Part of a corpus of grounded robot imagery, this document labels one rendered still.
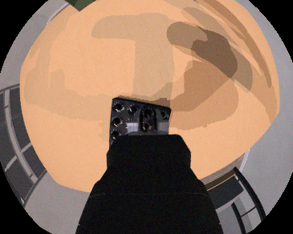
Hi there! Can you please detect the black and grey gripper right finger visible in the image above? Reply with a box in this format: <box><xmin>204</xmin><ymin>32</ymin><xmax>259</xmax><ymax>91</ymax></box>
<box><xmin>153</xmin><ymin>109</ymin><xmax>169</xmax><ymax>135</ymax></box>

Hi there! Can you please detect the black knob box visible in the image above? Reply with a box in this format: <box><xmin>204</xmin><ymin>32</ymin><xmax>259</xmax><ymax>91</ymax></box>
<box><xmin>109</xmin><ymin>98</ymin><xmax>171</xmax><ymax>148</ymax></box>

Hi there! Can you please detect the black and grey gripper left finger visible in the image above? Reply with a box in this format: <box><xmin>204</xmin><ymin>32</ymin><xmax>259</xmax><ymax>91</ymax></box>
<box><xmin>127</xmin><ymin>109</ymin><xmax>143</xmax><ymax>135</ymax></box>

